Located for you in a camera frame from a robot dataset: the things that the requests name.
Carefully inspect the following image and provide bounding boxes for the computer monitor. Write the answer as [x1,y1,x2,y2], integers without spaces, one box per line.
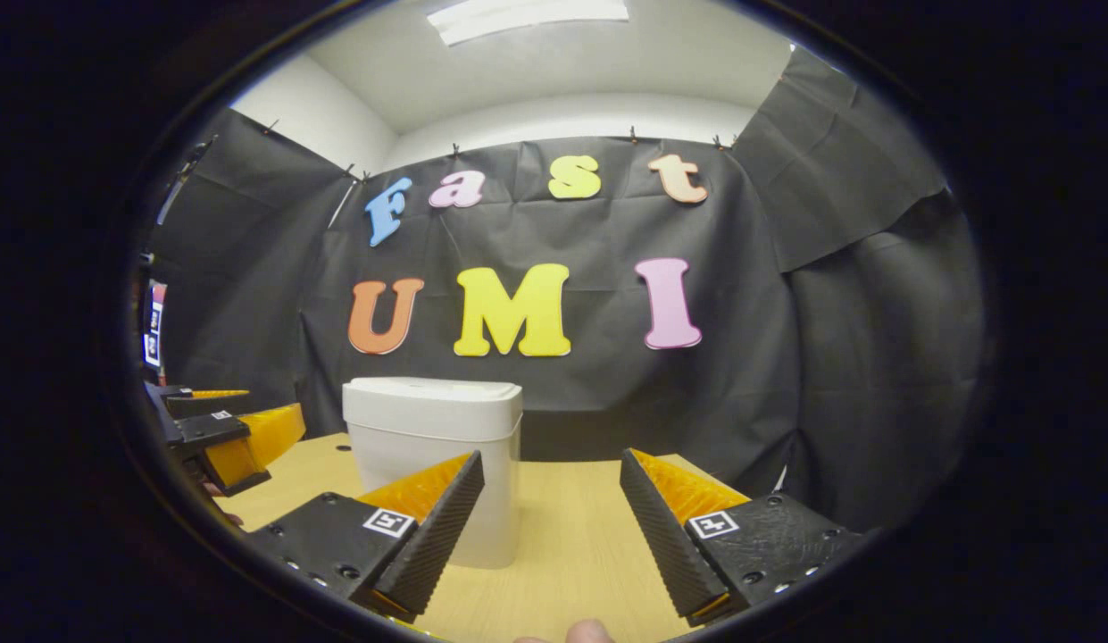
[143,280,169,370]

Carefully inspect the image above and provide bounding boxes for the ceiling light panel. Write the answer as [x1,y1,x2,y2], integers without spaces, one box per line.
[427,0,630,47]

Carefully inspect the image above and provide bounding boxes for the wooden desktop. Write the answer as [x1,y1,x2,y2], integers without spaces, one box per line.
[216,433,751,643]

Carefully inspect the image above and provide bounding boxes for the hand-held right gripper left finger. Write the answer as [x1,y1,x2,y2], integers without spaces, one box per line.
[247,451,486,624]

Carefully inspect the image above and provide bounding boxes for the white desktop garbage bin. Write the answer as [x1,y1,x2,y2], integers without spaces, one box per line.
[342,376,524,570]

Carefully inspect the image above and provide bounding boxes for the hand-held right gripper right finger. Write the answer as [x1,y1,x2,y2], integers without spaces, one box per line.
[619,448,879,628]

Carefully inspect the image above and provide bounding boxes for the black backdrop cloth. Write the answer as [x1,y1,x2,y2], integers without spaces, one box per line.
[147,45,987,532]

